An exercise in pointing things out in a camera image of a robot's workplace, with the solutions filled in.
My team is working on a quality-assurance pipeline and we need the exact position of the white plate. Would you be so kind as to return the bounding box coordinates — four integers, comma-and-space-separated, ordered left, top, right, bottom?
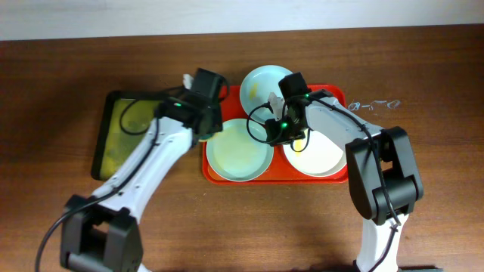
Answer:
283, 130, 346, 178

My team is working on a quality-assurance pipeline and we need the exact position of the light blue plate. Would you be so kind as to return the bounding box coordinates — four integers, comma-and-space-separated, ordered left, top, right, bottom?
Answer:
205, 119, 275, 182
240, 65, 292, 124

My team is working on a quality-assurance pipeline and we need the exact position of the light blue plate top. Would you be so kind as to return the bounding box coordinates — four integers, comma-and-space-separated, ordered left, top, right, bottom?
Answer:
240, 65, 292, 124

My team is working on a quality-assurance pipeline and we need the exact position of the green and yellow sponge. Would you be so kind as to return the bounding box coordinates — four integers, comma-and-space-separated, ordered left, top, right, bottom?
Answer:
198, 132, 216, 142

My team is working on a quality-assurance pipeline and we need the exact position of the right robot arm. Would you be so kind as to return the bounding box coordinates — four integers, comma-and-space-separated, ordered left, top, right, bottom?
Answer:
265, 73, 424, 271

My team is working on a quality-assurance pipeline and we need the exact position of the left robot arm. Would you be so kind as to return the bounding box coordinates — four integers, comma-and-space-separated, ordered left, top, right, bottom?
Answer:
60, 69, 229, 271

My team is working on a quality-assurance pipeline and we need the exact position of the red plastic tray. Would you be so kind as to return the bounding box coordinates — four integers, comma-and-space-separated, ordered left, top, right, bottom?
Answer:
201, 85, 348, 185

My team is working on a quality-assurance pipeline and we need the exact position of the black tray with soapy water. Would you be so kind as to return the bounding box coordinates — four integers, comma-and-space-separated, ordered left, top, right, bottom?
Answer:
91, 91, 168, 181

